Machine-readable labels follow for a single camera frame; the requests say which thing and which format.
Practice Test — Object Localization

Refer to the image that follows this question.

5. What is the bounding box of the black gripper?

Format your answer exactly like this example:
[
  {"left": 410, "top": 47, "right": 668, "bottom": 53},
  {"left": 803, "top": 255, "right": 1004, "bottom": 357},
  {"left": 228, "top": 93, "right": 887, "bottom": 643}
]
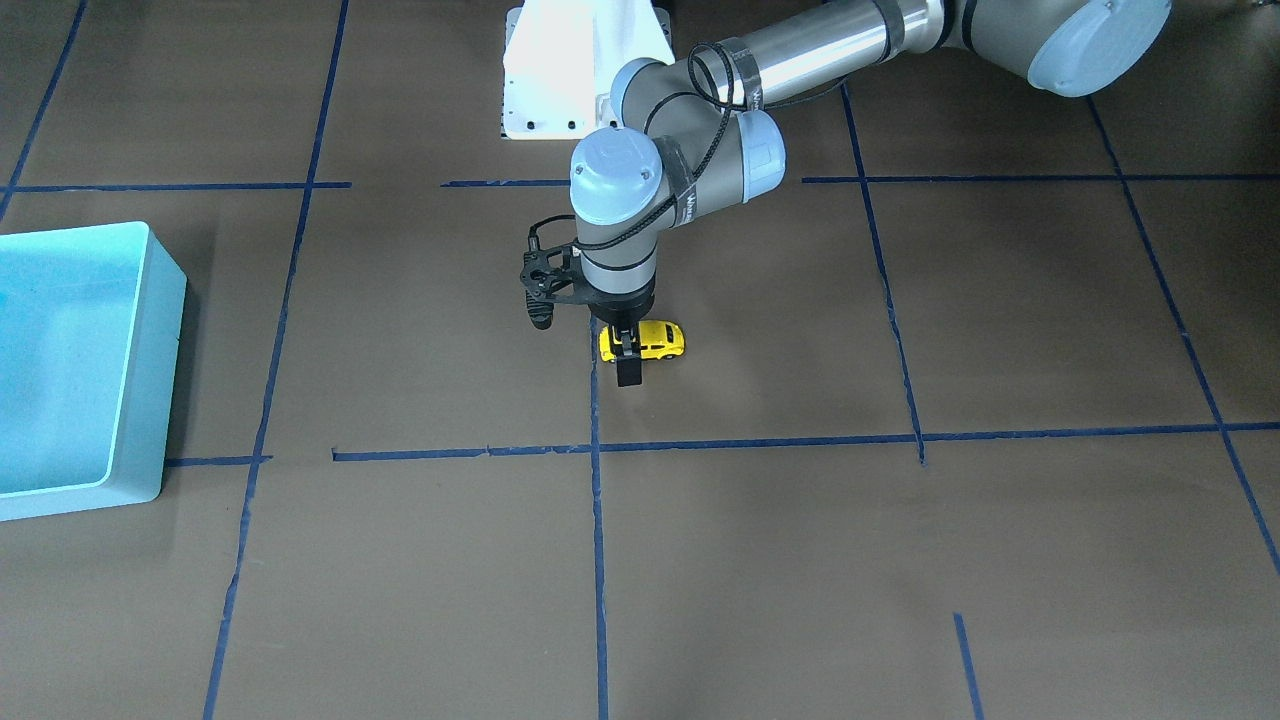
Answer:
[{"left": 588, "top": 277, "right": 657, "bottom": 387}]

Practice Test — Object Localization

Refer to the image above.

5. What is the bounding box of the yellow beetle toy car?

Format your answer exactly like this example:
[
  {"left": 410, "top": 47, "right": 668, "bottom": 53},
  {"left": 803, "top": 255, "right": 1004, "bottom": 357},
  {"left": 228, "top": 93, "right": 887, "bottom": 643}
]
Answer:
[{"left": 598, "top": 319, "right": 687, "bottom": 363}]

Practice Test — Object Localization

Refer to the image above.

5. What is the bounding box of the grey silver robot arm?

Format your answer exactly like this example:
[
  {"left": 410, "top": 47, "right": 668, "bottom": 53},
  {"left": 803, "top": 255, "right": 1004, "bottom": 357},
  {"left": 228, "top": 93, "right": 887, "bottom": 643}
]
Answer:
[{"left": 522, "top": 1, "right": 1172, "bottom": 387}]

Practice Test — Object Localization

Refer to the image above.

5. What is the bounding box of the light blue plastic bin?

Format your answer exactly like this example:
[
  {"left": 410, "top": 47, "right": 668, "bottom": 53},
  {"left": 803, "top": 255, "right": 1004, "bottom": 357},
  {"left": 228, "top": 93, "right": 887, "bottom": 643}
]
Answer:
[{"left": 1, "top": 222, "right": 187, "bottom": 521}]

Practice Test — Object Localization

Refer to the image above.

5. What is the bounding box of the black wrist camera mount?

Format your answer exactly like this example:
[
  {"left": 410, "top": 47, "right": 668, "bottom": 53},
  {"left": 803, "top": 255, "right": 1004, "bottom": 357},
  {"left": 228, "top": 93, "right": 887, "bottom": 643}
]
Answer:
[{"left": 520, "top": 236, "right": 593, "bottom": 331}]

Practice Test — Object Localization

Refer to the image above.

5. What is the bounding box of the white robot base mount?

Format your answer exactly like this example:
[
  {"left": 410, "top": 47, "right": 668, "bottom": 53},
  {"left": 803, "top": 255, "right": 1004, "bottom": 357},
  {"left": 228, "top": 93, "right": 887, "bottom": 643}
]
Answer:
[{"left": 500, "top": 1, "right": 675, "bottom": 141}]

